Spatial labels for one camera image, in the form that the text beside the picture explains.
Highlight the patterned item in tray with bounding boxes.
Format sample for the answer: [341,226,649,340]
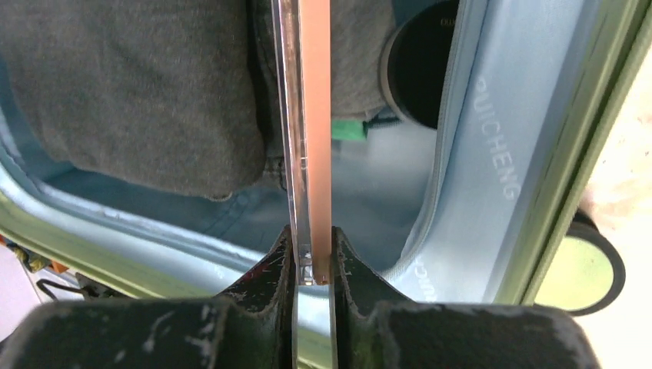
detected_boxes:
[1,236,68,274]

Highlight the black garment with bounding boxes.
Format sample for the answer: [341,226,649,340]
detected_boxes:
[1,1,266,197]

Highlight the grey garment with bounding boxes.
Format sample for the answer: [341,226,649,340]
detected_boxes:
[246,1,396,189]

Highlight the green suitcase blue lining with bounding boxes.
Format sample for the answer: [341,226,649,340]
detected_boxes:
[0,0,652,369]

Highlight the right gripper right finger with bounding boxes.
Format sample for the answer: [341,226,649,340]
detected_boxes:
[331,228,600,368]

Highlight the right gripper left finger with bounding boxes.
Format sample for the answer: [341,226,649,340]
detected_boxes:
[1,228,297,368]

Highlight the green white tie-dye garment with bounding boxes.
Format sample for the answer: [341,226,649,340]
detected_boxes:
[331,119,368,141]

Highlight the eyeshadow palette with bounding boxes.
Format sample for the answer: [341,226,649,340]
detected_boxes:
[271,0,332,286]

